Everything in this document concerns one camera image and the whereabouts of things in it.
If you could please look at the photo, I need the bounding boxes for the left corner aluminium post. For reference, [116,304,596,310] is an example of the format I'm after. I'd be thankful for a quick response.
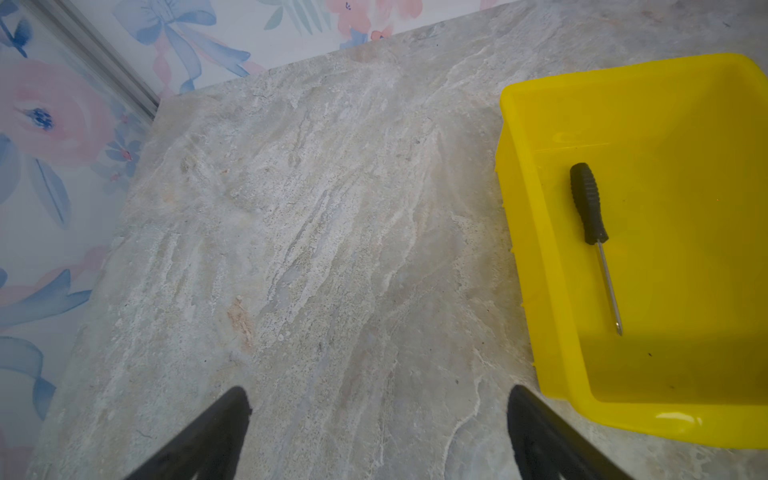
[20,0,160,121]

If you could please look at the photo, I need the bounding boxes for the black handled screwdriver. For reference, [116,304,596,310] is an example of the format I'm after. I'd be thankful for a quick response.
[569,163,624,336]

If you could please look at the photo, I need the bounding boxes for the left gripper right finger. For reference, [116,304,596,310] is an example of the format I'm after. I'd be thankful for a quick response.
[507,385,630,480]

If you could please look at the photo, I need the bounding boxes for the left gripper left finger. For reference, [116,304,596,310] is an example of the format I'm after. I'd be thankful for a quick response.
[128,386,252,479]

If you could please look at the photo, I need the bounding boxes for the yellow plastic bin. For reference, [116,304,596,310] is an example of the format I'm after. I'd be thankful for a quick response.
[496,53,767,449]

